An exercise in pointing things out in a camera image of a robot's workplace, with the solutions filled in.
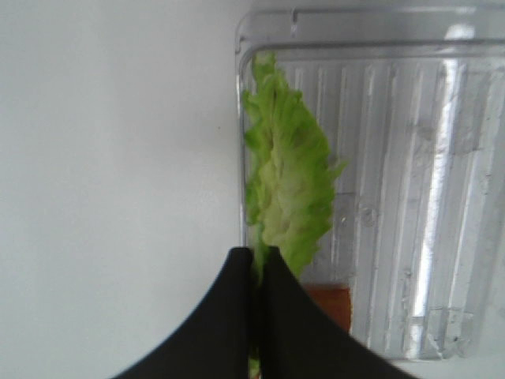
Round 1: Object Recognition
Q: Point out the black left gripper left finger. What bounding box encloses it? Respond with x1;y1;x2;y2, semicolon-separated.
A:
117;247;253;379

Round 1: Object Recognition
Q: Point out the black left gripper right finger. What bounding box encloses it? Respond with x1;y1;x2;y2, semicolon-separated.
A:
259;247;402;378

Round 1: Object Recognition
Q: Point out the bacon strip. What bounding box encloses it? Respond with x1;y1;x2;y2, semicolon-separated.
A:
304;284;352;332

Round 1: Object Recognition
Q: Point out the green lettuce leaf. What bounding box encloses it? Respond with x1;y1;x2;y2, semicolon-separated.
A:
241;52;349;379

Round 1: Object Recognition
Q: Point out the clear left plastic tray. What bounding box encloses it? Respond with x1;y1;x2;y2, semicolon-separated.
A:
235;2;504;361

